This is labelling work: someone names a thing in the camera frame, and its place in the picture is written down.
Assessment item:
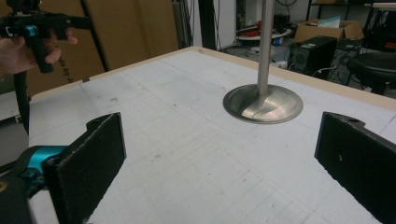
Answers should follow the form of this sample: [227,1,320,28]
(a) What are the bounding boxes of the metal stand with round base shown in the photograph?
[222,0,304,125]

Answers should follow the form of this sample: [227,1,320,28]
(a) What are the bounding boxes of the white round table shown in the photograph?
[235,27,293,42]

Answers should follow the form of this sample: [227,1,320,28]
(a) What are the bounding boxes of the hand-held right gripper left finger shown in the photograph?
[41,112,127,224]

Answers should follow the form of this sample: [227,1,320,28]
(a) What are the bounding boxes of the open cardboard box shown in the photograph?
[293,18,364,44]

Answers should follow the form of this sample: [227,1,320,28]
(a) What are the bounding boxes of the black round stool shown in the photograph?
[346,50,396,96]

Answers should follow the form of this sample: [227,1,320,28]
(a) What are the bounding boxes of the white panel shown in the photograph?
[212,0,238,49]

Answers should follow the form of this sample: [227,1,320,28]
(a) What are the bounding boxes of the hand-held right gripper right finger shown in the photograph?
[314,110,396,224]

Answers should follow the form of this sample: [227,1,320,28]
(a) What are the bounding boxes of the large brown cardboard sheet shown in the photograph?
[0,0,180,98]

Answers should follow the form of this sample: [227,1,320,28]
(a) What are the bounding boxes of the black computer case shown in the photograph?
[287,35,338,79]

